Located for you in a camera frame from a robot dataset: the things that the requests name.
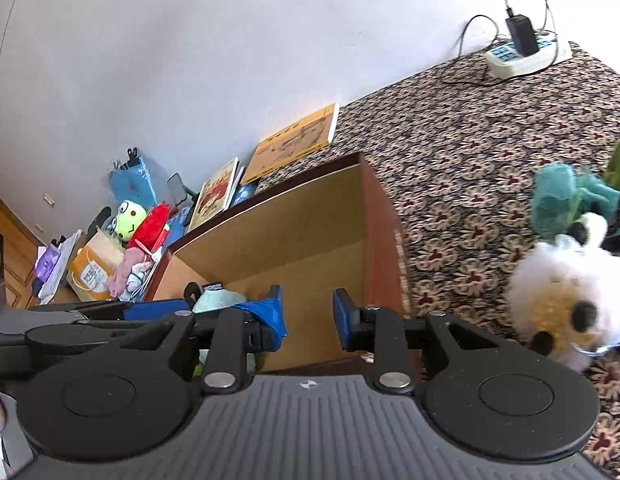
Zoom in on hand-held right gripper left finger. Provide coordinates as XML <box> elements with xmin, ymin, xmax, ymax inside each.
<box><xmin>115</xmin><ymin>285</ymin><xmax>289</xmax><ymax>395</ymax></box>

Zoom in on panda plush with white fluff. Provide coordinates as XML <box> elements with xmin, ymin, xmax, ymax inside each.
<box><xmin>505</xmin><ymin>211</ymin><xmax>620</xmax><ymax>374</ymax></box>

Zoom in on orange white paper bag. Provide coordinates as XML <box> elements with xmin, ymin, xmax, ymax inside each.
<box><xmin>67</xmin><ymin>230</ymin><xmax>126</xmax><ymax>304</ymax></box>

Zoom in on black curved object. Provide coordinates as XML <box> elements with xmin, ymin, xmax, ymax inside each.
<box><xmin>87</xmin><ymin>206</ymin><xmax>112</xmax><ymax>239</ymax></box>

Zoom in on teal cloth toy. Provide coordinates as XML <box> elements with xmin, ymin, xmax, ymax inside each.
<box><xmin>532</xmin><ymin>162</ymin><xmax>620</xmax><ymax>241</ymax></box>

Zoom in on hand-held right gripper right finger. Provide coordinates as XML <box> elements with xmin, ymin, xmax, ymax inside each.
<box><xmin>332</xmin><ymin>288</ymin><xmax>512</xmax><ymax>394</ymax></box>

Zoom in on green frog plush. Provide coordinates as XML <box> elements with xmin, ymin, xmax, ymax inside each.
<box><xmin>107</xmin><ymin>200</ymin><xmax>147</xmax><ymax>244</ymax></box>

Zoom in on brown cardboard box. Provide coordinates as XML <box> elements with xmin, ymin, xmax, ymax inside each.
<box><xmin>145</xmin><ymin>152</ymin><xmax>422</xmax><ymax>376</ymax></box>

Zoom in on pink plush toy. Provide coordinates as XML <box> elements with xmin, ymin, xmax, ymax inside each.
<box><xmin>109</xmin><ymin>249</ymin><xmax>156</xmax><ymax>302</ymax></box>

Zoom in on light green plush toy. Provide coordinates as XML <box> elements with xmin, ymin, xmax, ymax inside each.
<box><xmin>184</xmin><ymin>282</ymin><xmax>249</xmax><ymax>317</ymax></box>

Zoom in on red plush toy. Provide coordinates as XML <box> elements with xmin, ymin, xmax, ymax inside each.
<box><xmin>126</xmin><ymin>203</ymin><xmax>171</xmax><ymax>252</ymax></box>

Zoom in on black charger plug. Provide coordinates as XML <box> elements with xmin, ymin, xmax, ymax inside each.
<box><xmin>505</xmin><ymin>6</ymin><xmax>540</xmax><ymax>57</ymax></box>

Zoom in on grey cable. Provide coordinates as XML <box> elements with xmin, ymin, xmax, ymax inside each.
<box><xmin>539</xmin><ymin>0</ymin><xmax>560</xmax><ymax>63</ymax></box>

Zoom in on purple packet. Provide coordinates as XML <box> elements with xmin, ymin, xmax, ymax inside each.
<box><xmin>34</xmin><ymin>245</ymin><xmax>66</xmax><ymax>282</ymax></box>

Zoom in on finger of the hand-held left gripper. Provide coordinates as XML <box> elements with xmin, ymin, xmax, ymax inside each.
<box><xmin>25</xmin><ymin>320</ymin><xmax>164</xmax><ymax>359</ymax></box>
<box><xmin>27</xmin><ymin>298</ymin><xmax>192</xmax><ymax>323</ymax></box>

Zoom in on red print picture book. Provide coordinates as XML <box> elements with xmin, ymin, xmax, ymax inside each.
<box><xmin>187</xmin><ymin>157</ymin><xmax>240</xmax><ymax>233</ymax></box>

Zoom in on white power strip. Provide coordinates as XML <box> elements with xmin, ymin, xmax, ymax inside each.
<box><xmin>485</xmin><ymin>32</ymin><xmax>573</xmax><ymax>80</ymax></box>

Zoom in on blue folder with clips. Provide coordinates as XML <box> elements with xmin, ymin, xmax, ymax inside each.
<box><xmin>109</xmin><ymin>147</ymin><xmax>159</xmax><ymax>212</ymax></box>

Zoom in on dark phone on stand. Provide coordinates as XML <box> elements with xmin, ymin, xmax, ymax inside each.
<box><xmin>167</xmin><ymin>172</ymin><xmax>199</xmax><ymax>207</ymax></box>

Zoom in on white papers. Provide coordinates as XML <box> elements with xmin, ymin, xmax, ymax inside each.
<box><xmin>37</xmin><ymin>230</ymin><xmax>84</xmax><ymax>306</ymax></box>

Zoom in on black cable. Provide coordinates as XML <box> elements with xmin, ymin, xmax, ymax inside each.
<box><xmin>442</xmin><ymin>14</ymin><xmax>511</xmax><ymax>87</ymax></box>

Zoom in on white thin book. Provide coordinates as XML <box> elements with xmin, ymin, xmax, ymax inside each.
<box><xmin>229</xmin><ymin>164</ymin><xmax>247</xmax><ymax>209</ymax></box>

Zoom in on yellow book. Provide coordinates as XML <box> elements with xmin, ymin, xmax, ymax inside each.
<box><xmin>239</xmin><ymin>102</ymin><xmax>341</xmax><ymax>186</ymax></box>

